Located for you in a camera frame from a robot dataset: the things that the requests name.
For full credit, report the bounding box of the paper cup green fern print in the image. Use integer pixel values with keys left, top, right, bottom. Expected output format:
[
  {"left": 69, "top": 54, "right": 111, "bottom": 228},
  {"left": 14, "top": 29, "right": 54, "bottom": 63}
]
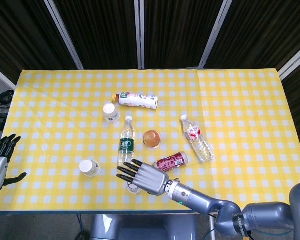
[{"left": 78, "top": 159, "right": 101, "bottom": 178}]

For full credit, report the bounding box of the orange jelly cup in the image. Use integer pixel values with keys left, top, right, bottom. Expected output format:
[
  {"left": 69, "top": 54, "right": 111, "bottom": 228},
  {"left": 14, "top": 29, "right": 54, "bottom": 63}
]
[{"left": 142, "top": 129, "right": 163, "bottom": 150}]

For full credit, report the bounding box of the blue floor cable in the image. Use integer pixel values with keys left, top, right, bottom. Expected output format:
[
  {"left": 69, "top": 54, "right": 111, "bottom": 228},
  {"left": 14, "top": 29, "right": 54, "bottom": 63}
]
[{"left": 75, "top": 214, "right": 91, "bottom": 240}]

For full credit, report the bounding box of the silver aluminium frame bar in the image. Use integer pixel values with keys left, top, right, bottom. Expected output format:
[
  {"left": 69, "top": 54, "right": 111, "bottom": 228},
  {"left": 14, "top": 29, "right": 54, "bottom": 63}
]
[
  {"left": 134, "top": 0, "right": 147, "bottom": 71},
  {"left": 43, "top": 0, "right": 85, "bottom": 71},
  {"left": 278, "top": 41, "right": 300, "bottom": 81},
  {"left": 197, "top": 0, "right": 235, "bottom": 69},
  {"left": 0, "top": 62, "right": 17, "bottom": 90}
]

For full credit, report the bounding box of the brown coffee bottle red label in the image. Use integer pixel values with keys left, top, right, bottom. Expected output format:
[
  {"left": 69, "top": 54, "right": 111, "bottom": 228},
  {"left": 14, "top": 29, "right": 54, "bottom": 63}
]
[{"left": 153, "top": 151, "right": 189, "bottom": 173}]

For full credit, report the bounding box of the black cable bundle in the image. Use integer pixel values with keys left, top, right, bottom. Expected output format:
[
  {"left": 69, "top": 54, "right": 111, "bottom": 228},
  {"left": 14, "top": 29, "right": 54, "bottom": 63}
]
[{"left": 0, "top": 89, "right": 15, "bottom": 110}]

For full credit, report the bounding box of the white table leg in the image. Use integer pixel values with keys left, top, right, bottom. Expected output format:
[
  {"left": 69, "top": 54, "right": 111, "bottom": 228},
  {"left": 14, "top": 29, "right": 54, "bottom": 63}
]
[{"left": 208, "top": 213, "right": 217, "bottom": 240}]

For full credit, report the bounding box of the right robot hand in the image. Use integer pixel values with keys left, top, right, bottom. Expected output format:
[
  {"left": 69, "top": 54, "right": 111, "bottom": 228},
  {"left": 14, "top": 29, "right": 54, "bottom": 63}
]
[{"left": 116, "top": 158, "right": 171, "bottom": 197}]

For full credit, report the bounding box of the paper cup purple flower print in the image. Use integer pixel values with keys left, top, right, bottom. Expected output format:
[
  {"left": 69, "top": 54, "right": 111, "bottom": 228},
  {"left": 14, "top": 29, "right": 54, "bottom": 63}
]
[{"left": 102, "top": 102, "right": 121, "bottom": 124}]

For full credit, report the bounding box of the dark pleated partition panel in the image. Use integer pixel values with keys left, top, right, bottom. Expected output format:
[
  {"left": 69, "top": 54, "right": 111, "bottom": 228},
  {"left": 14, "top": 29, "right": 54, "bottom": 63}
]
[
  {"left": 144, "top": 0, "right": 225, "bottom": 70},
  {"left": 204, "top": 0, "right": 300, "bottom": 76},
  {"left": 53, "top": 0, "right": 141, "bottom": 71},
  {"left": 0, "top": 0, "right": 80, "bottom": 85}
]

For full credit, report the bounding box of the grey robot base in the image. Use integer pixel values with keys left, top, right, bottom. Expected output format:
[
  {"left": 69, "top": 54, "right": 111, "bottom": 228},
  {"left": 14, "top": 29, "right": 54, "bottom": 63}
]
[{"left": 89, "top": 214, "right": 199, "bottom": 240}]

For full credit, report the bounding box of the red label water bottle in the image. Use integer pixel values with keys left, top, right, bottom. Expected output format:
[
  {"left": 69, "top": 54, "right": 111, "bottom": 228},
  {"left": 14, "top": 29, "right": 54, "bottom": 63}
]
[{"left": 180, "top": 114, "right": 215, "bottom": 164}]

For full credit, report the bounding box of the yellow white checkered tablecloth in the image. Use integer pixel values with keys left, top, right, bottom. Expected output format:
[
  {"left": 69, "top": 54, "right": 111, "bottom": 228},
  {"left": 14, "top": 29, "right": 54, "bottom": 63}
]
[{"left": 0, "top": 67, "right": 300, "bottom": 214}]

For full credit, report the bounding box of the green label water bottle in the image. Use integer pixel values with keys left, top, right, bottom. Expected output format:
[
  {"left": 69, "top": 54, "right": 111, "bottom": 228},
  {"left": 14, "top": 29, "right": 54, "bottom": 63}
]
[{"left": 117, "top": 115, "right": 137, "bottom": 169}]

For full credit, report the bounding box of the white peach drink bottle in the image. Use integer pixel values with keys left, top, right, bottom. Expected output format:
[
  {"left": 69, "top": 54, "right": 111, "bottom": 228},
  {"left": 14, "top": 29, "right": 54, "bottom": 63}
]
[{"left": 111, "top": 91, "right": 160, "bottom": 111}]

